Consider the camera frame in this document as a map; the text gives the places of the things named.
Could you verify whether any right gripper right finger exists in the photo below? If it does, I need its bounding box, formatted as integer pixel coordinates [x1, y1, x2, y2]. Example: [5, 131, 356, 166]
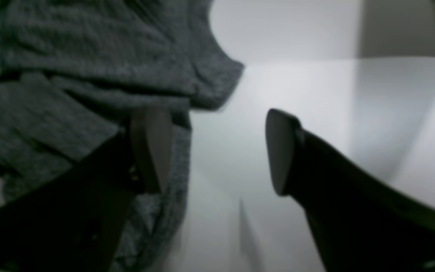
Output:
[265, 109, 435, 272]

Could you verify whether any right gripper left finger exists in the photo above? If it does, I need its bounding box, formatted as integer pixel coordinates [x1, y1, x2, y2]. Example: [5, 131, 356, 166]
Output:
[0, 107, 172, 272]

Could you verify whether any dark grey t-shirt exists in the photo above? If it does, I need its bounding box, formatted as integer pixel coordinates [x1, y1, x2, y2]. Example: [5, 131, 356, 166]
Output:
[0, 0, 244, 272]

